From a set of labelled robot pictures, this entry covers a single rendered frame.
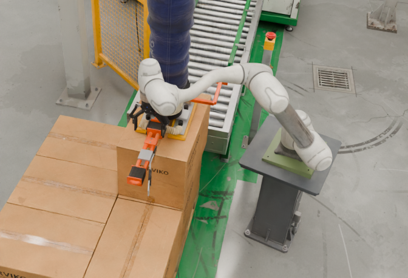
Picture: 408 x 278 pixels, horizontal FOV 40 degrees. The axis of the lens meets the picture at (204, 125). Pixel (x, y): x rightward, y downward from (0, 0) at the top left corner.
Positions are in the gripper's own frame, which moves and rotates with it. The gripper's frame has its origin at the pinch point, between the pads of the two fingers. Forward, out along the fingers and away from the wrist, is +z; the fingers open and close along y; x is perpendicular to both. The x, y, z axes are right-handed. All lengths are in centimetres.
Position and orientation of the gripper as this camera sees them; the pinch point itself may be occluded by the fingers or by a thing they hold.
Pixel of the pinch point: (149, 129)
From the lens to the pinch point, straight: 278.7
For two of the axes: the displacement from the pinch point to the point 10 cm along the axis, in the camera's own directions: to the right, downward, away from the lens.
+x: -2.2, 6.4, -7.4
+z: -0.7, 7.4, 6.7
